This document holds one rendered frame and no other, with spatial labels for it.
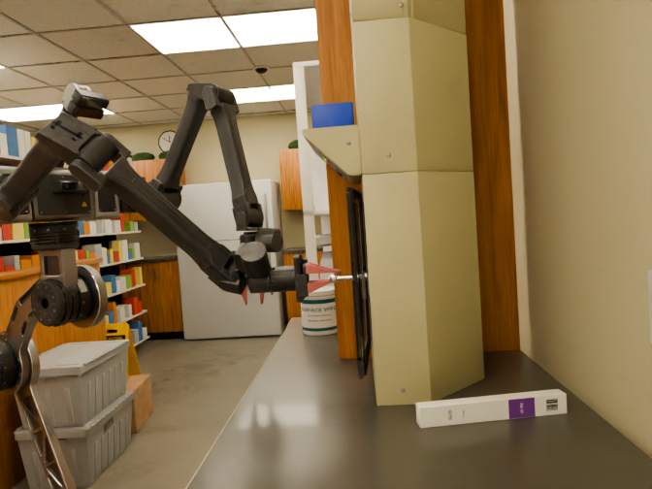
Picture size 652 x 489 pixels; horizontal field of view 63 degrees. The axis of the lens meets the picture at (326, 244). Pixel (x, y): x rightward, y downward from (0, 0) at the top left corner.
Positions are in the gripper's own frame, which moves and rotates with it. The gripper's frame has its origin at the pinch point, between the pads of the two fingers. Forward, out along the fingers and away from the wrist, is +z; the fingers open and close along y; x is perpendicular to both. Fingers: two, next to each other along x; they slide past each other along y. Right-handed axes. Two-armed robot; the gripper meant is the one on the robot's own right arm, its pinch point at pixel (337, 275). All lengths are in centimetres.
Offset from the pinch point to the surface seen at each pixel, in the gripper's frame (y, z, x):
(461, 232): 7.8, 27.6, -1.8
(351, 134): 29.2, 5.4, -11.5
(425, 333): -11.6, 17.4, -11.4
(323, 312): -18, -8, 55
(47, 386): -64, -160, 143
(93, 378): -65, -142, 156
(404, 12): 52, 17, -11
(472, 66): 50, 38, 25
